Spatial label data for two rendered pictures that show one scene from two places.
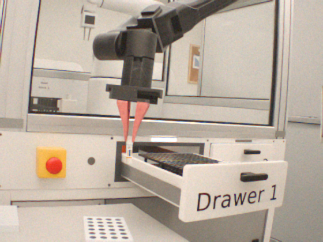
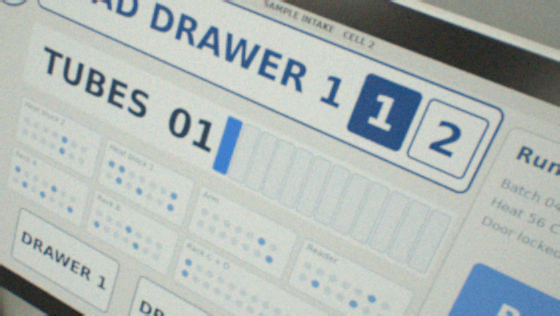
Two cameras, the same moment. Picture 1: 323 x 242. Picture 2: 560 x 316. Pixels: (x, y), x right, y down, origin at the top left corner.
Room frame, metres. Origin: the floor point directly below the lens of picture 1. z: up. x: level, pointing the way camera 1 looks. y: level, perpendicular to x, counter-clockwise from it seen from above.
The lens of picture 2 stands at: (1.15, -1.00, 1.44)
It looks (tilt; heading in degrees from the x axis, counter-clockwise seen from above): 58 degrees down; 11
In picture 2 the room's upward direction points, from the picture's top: 3 degrees counter-clockwise
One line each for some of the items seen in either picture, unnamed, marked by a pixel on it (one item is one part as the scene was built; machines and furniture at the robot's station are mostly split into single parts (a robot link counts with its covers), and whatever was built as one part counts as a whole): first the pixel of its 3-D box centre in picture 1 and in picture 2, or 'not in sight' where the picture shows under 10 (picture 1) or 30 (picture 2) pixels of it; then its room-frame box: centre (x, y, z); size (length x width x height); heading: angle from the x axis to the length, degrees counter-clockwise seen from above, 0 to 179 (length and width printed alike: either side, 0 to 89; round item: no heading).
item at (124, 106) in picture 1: (135, 116); not in sight; (0.62, 0.05, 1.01); 0.07 x 0.07 x 0.09; 0
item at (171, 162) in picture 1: (187, 172); not in sight; (0.86, -0.08, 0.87); 0.22 x 0.18 x 0.06; 30
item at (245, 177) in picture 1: (250, 176); not in sight; (0.66, -0.19, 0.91); 0.07 x 0.04 x 0.01; 120
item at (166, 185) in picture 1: (185, 173); not in sight; (0.87, -0.07, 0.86); 0.40 x 0.26 x 0.06; 30
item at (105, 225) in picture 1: (105, 236); not in sight; (0.60, 0.09, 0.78); 0.12 x 0.08 x 0.04; 15
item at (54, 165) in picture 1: (53, 165); not in sight; (0.75, 0.24, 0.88); 0.04 x 0.03 x 0.04; 120
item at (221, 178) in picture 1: (239, 188); not in sight; (0.68, -0.18, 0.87); 0.29 x 0.02 x 0.11; 120
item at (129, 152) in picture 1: (129, 151); not in sight; (0.62, 0.05, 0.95); 0.01 x 0.01 x 0.05
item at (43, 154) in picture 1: (51, 162); not in sight; (0.78, 0.26, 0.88); 0.07 x 0.05 x 0.07; 120
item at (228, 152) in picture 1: (243, 159); not in sight; (1.12, -0.29, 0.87); 0.29 x 0.02 x 0.11; 120
